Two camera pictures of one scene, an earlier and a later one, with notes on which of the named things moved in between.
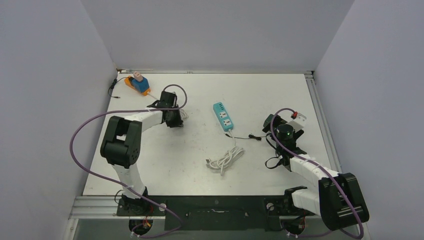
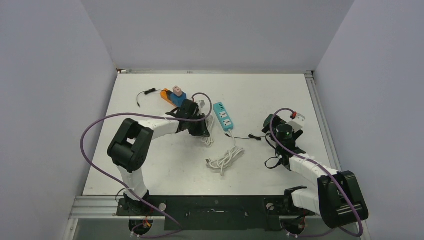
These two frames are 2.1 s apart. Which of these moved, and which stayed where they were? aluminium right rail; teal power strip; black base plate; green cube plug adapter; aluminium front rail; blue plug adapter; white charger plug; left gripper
Moved: blue plug adapter; left gripper; white charger plug
Stayed: teal power strip; aluminium front rail; aluminium right rail; black base plate; green cube plug adapter
